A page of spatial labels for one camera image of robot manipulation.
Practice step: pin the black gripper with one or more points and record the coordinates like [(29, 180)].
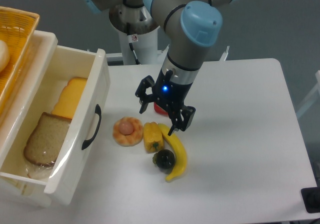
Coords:
[(173, 83)]

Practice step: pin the fried egg bread toy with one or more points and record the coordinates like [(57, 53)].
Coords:
[(128, 131)]

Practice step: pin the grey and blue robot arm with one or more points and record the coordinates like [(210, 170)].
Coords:
[(193, 27)]

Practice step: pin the red bell pepper toy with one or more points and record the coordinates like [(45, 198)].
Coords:
[(159, 110)]

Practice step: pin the yellow bell pepper toy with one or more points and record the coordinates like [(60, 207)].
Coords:
[(152, 137)]

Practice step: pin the dark green round vegetable toy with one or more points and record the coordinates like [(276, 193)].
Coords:
[(165, 160)]

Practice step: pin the yellow banana toy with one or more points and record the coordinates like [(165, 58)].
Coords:
[(181, 159)]

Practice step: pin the yellow cake slice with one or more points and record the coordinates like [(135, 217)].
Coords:
[(69, 98)]

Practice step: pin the white plastic drawer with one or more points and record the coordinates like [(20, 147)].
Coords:
[(60, 181)]

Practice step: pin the brown bread slice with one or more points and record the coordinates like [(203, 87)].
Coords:
[(45, 142)]

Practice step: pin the yellow woven basket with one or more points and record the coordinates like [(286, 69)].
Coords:
[(16, 29)]

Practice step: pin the white bun in basket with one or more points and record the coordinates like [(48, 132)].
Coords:
[(4, 55)]

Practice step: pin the black device at table edge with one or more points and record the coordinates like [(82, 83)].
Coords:
[(311, 199)]

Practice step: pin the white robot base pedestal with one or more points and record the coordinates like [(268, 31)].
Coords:
[(138, 34)]

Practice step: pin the black drawer handle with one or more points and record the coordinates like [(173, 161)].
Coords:
[(94, 129)]

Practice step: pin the white drawer cabinet frame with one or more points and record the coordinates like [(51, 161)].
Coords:
[(36, 60)]

